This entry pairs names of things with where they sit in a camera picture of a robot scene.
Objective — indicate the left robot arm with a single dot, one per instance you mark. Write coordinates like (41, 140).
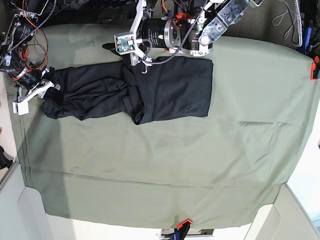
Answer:
(191, 29)

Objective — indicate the green table cloth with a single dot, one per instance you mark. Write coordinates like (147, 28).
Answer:
(217, 170)

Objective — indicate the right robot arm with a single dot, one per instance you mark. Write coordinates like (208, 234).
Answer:
(24, 49)

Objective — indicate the orange black clamp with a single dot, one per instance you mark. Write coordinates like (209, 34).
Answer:
(315, 69)
(181, 230)

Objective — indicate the black long-sleeve T-shirt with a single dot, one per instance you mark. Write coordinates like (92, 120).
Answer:
(182, 87)

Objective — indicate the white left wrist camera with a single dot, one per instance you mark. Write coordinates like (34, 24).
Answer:
(125, 43)

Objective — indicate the orange black right clamp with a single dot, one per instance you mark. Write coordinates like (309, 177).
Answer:
(315, 69)

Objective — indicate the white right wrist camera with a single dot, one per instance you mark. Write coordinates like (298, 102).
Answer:
(20, 108)

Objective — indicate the orange black bottom clamp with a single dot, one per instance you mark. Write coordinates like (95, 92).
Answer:
(181, 230)

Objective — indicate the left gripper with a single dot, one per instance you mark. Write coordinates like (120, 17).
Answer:
(138, 56)

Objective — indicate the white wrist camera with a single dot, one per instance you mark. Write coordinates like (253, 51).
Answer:
(20, 108)
(125, 43)

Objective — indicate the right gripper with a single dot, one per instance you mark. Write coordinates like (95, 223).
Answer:
(41, 83)

